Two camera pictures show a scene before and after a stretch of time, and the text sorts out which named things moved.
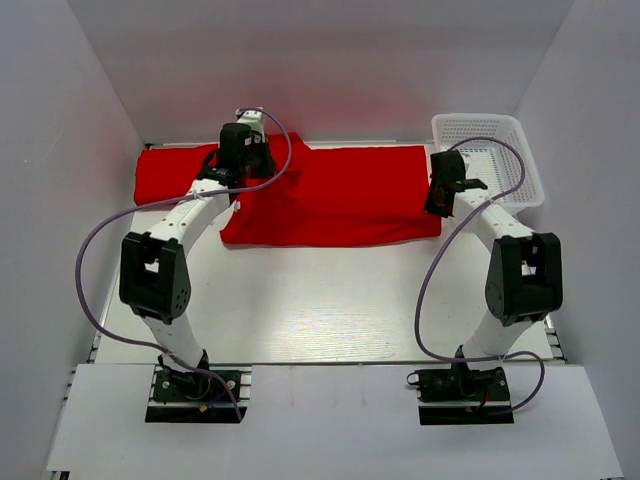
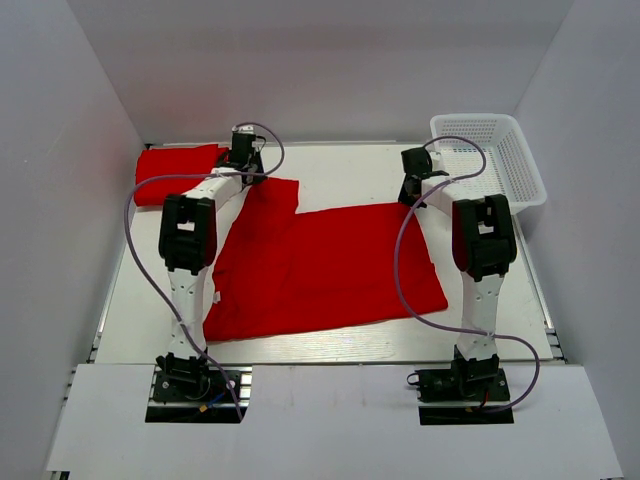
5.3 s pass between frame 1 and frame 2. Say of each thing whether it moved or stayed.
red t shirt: moved
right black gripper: moved
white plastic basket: stayed
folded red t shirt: stayed
